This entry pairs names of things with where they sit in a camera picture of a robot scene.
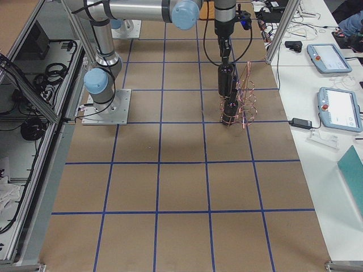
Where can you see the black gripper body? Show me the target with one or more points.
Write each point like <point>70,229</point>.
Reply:
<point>223,29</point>

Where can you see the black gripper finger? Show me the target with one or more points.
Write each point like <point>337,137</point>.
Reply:
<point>222,45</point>
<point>227,49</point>

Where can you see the dark wine bottle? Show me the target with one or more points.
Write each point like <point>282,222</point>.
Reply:
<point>226,79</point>
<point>234,91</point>
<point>229,112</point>

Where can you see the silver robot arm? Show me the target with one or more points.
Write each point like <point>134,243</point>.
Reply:
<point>122,24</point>
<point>182,14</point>

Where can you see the dark wine bottle front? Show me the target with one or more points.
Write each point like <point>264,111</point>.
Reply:
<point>229,112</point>

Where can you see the black handheld device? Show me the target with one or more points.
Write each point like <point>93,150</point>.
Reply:
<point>295,46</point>

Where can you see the upper teach pendant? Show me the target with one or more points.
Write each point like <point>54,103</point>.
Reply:
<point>328,59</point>

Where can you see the teach pendant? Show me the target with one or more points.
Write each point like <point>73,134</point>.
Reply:
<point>328,59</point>
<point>338,109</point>

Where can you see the black power adapter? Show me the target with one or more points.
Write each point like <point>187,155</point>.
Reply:
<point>300,123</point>

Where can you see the lower teach pendant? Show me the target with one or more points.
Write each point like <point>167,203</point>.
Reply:
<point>338,109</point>

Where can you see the clear acrylic stand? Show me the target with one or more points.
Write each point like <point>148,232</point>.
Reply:
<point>330,141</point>

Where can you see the teal board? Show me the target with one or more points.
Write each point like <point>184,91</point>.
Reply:
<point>350,165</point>

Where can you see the copper wire bottle basket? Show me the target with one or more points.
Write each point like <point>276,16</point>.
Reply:
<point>245,97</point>

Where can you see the aluminium frame post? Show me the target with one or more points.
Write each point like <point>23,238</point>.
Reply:
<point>281,29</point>

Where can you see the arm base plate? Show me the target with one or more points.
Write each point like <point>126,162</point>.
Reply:
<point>133,34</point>
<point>116,113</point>

